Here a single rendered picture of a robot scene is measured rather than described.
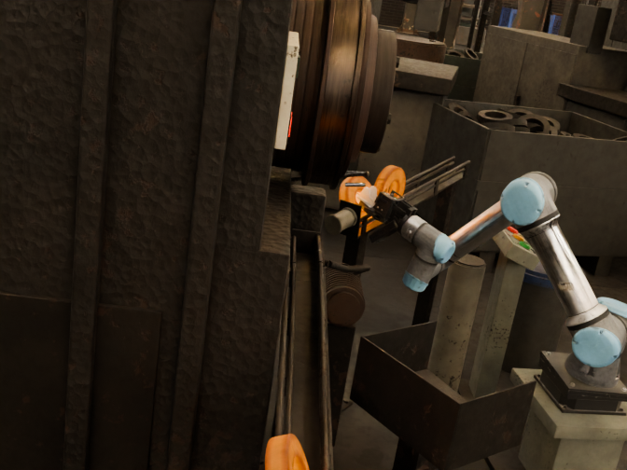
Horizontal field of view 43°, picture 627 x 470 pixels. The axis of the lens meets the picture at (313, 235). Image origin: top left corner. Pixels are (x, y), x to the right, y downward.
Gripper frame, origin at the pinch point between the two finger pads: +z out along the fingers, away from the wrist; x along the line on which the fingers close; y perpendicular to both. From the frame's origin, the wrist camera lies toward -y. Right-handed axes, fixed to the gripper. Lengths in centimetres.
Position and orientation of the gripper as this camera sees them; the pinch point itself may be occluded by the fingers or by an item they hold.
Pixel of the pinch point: (355, 196)
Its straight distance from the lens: 247.9
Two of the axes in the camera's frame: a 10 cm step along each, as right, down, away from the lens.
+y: 3.6, -8.3, -4.2
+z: -7.1, -5.4, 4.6
